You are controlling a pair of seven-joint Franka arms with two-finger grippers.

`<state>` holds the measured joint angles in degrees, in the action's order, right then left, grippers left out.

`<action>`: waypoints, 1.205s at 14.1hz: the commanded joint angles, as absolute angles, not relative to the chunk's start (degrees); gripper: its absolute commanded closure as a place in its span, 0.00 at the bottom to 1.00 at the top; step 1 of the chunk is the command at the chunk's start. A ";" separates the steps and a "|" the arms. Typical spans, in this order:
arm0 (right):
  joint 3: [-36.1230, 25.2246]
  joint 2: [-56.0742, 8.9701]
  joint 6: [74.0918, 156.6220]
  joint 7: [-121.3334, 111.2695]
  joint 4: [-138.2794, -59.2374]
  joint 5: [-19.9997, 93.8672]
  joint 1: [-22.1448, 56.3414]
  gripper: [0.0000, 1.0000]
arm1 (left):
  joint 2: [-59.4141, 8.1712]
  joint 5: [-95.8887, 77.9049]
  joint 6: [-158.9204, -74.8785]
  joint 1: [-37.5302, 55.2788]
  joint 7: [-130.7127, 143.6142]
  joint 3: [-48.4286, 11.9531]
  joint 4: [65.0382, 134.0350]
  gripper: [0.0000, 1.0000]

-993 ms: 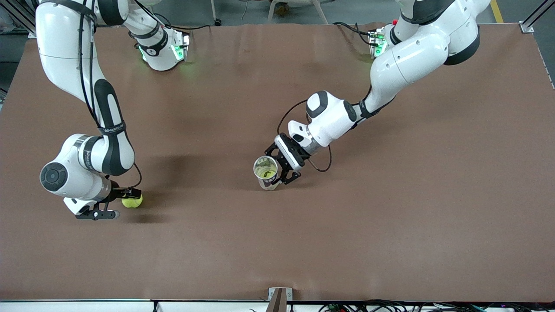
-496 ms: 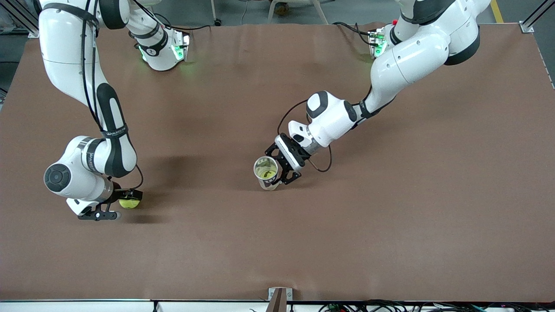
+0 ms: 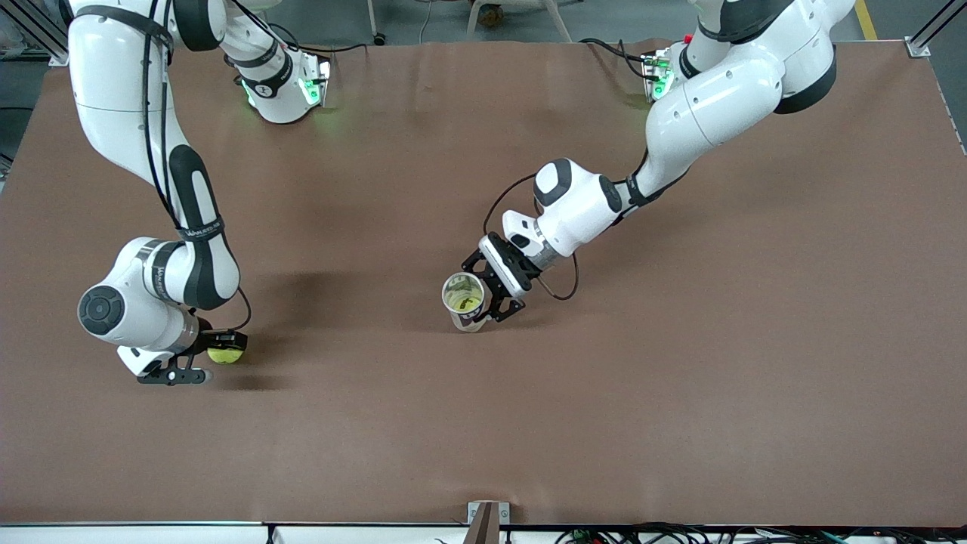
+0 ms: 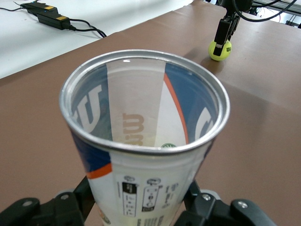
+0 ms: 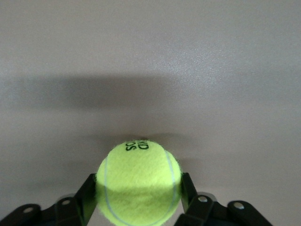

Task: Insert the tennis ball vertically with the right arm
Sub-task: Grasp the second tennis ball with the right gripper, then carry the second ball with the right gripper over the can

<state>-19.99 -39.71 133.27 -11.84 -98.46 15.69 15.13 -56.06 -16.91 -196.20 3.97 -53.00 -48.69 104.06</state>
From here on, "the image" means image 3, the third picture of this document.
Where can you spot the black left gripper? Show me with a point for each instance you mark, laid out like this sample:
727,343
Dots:
511,270

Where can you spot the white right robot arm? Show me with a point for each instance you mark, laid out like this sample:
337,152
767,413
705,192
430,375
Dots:
113,75

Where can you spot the clear tennis ball can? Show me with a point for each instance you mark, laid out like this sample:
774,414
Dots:
468,323

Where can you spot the white pole with caster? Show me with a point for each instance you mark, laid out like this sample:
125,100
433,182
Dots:
377,38

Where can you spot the grey metal edge bracket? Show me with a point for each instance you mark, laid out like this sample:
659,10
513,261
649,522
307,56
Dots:
505,514

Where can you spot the aluminium frame post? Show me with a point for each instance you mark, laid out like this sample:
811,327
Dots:
916,47
57,59

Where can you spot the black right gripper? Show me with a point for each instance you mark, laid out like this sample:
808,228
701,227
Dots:
207,341

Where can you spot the yellow tennis ball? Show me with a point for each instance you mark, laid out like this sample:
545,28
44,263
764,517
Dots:
225,356
462,300

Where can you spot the dark camera mount post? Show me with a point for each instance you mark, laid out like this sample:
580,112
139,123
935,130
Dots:
483,530

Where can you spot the white stool legs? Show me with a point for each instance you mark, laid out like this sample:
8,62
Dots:
563,26

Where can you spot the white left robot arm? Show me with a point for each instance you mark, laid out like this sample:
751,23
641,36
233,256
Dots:
718,106

